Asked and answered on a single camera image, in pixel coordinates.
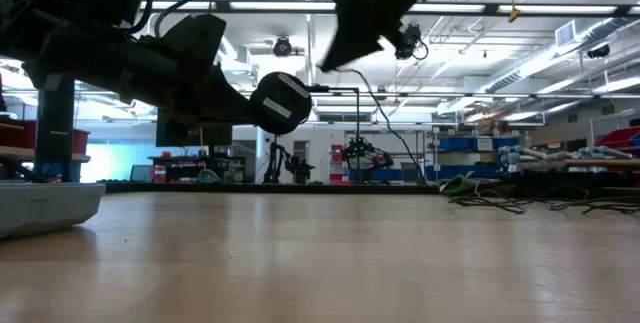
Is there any black ceiling camera with cable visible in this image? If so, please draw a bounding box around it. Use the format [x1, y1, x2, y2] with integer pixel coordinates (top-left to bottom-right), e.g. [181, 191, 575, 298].
[394, 23, 430, 62]

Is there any cluttered dark desk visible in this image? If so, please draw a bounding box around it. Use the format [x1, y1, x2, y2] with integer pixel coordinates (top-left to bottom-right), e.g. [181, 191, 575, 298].
[148, 155, 247, 185]

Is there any black vertical frame post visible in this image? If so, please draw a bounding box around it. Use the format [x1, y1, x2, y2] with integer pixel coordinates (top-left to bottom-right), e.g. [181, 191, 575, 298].
[33, 75, 76, 184]

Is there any grey tool case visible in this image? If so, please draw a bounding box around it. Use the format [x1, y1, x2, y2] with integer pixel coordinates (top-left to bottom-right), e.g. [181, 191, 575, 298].
[0, 181, 107, 242]

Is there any blue bin shelving rack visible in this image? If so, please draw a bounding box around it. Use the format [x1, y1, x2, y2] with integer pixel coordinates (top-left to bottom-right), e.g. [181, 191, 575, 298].
[424, 130, 524, 184]

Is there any black overhead light bar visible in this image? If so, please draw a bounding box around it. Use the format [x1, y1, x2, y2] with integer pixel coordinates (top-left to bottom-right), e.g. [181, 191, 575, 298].
[134, 0, 640, 18]

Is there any white building pillar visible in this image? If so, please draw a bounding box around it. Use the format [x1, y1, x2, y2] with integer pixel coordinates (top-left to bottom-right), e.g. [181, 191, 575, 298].
[255, 56, 297, 185]

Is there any black ceiling device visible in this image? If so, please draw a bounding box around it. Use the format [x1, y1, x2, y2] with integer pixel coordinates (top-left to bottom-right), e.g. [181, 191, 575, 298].
[586, 43, 612, 60]

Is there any red storage bin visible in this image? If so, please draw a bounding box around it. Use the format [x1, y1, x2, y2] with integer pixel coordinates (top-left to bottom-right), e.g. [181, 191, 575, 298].
[594, 126, 640, 150]
[0, 118, 91, 157]

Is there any wooden workbench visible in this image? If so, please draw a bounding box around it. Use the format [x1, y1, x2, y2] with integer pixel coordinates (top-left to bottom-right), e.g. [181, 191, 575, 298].
[517, 156, 640, 170]

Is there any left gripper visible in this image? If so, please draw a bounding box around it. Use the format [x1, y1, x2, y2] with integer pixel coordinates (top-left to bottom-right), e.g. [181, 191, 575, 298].
[144, 12, 264, 132]

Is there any black cord spool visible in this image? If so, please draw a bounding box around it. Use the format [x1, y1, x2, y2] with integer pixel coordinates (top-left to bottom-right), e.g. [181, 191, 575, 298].
[249, 71, 313, 136]

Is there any red white parts rack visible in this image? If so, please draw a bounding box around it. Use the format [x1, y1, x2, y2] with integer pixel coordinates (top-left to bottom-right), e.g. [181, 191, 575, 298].
[328, 143, 351, 186]

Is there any black monitor screen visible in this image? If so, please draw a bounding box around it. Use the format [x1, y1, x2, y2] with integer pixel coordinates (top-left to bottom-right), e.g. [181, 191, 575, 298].
[155, 107, 234, 148]

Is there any thin black cord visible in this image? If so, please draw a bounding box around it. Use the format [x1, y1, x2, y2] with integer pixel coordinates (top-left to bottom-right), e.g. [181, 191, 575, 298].
[335, 66, 640, 216]

